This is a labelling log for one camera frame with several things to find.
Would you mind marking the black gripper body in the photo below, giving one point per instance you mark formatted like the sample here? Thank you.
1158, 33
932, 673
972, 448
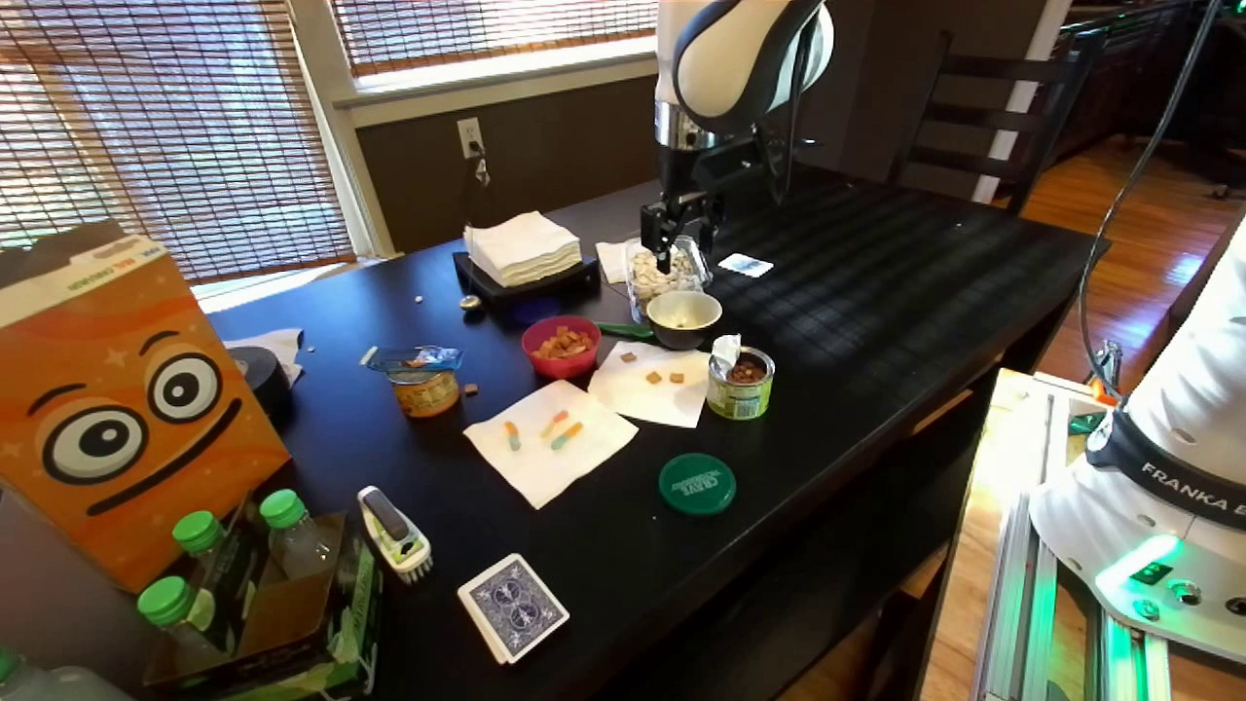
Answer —
686, 190

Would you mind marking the silver foil can seal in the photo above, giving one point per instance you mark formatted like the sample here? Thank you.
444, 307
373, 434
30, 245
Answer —
725, 352

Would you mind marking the brown snack pieces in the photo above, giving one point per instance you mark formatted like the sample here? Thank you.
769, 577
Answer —
749, 373

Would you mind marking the yellow green snack can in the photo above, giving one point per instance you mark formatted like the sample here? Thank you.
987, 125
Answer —
740, 394

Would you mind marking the white bowl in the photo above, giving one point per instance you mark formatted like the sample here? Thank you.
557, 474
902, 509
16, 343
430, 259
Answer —
684, 312

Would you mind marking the red bowl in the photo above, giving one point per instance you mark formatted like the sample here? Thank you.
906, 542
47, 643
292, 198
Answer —
561, 347

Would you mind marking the clear plastic container of popcorn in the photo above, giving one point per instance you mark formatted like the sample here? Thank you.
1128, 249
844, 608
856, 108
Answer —
640, 277

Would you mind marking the blue patterned playing card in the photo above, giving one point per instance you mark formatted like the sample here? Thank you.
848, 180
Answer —
744, 267

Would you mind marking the small green stick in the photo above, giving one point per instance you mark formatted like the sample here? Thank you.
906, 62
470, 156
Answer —
623, 334

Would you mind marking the black tray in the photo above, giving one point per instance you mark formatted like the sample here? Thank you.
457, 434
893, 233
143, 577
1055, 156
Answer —
569, 277

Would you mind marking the small brown snack piece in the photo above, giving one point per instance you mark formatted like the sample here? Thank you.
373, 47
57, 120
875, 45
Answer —
654, 377
677, 378

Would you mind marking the stack of white napkins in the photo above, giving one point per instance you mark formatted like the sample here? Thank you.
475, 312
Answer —
523, 249

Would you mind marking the small round metal cap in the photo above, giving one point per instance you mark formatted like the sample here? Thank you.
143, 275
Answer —
470, 307

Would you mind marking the colourful gummy candy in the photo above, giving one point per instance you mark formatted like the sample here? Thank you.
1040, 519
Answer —
512, 434
561, 430

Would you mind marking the round green plastic lid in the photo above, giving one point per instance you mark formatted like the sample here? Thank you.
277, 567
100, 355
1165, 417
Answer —
699, 486

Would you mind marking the brown slatted window blind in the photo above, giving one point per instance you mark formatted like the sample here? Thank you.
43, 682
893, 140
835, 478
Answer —
518, 27
169, 130

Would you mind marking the white napkin with gummy candies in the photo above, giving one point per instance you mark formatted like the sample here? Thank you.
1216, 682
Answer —
547, 468

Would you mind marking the small glass jar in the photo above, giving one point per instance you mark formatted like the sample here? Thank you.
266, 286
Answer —
426, 390

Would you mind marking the black wooden chair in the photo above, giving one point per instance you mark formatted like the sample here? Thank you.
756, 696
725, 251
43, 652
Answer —
1005, 142

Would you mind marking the blue playing card deck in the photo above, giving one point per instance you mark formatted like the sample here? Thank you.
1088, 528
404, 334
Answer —
512, 604

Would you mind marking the crumpled white paper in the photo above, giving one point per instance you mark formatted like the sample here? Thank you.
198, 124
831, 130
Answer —
281, 343

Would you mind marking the white remote device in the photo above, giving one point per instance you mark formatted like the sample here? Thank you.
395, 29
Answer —
395, 535

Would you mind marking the wooden robot platform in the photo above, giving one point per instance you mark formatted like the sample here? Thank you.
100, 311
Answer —
1005, 586

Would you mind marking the clear bottle with green cap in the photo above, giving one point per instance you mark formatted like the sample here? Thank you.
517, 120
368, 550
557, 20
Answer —
200, 538
169, 604
291, 519

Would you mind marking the green cardboard bottle carrier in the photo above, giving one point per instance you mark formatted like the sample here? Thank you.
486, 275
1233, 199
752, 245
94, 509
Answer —
305, 625

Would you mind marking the orange cardboard box with face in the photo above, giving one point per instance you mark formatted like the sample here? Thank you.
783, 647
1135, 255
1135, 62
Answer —
118, 413

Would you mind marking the white wall outlet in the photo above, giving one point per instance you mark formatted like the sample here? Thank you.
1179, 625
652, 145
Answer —
470, 140

